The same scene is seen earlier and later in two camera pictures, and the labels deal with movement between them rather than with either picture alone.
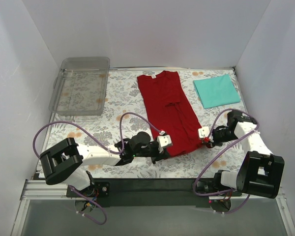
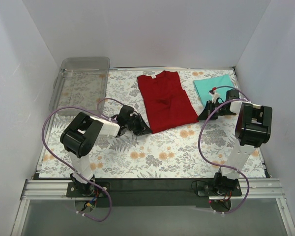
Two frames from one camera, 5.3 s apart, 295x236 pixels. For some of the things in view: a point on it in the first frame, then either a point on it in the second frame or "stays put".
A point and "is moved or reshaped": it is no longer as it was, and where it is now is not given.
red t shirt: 171,113 is moved or reshaped
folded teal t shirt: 216,91 stays put
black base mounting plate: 149,192 stays put
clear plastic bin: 79,88 stays put
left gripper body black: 158,152 -> 138,125
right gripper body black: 212,140 -> 212,109
